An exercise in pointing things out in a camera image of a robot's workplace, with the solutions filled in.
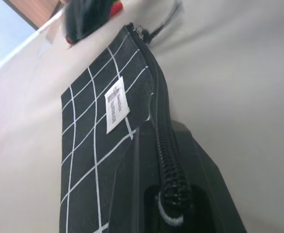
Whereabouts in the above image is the red marker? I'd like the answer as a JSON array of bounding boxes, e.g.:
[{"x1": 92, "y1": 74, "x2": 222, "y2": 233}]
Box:
[{"x1": 64, "y1": 1, "x2": 125, "y2": 46}]

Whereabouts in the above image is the black white-grid zipper pouch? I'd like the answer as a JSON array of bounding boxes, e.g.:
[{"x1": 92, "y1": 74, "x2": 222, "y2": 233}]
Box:
[{"x1": 60, "y1": 0, "x2": 189, "y2": 233}]

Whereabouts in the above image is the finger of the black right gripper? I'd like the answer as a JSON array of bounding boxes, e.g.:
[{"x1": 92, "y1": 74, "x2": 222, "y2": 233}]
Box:
[{"x1": 63, "y1": 0, "x2": 120, "y2": 45}]

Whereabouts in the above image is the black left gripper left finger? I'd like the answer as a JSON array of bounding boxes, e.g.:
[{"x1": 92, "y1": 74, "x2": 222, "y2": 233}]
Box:
[{"x1": 112, "y1": 121, "x2": 162, "y2": 233}]

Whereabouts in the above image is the brown wooden panel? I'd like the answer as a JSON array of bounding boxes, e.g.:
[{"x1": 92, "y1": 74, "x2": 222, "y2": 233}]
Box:
[{"x1": 5, "y1": 0, "x2": 63, "y2": 31}]

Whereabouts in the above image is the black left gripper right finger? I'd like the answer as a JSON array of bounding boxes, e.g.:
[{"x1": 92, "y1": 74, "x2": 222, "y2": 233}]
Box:
[{"x1": 171, "y1": 120, "x2": 246, "y2": 233}]

